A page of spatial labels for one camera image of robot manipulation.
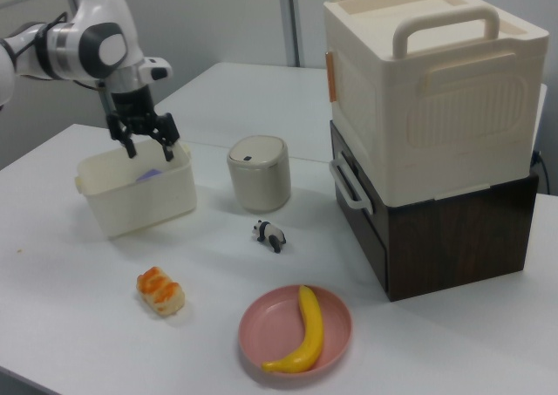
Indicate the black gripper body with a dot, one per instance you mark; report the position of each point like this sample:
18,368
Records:
133,109

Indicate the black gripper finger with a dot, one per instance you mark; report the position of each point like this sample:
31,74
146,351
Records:
167,144
124,140

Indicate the purple cube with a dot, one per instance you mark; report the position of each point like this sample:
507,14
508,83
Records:
149,175

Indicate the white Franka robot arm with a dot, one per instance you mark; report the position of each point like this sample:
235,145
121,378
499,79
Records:
65,50

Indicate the cream open plastic box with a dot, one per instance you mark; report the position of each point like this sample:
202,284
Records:
139,194

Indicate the beige small trash can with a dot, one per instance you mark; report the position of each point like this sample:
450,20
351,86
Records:
260,172

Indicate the toy panda figure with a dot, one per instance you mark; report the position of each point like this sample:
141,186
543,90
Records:
269,234

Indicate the toy bread with orange stripes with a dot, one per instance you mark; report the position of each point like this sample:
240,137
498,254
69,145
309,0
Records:
160,292

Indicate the pink plate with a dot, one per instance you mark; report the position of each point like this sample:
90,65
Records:
274,329

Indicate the yellow toy banana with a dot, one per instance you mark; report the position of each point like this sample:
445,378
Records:
307,329

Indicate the dark wood drawer cabinet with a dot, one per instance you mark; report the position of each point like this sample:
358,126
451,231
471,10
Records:
440,247

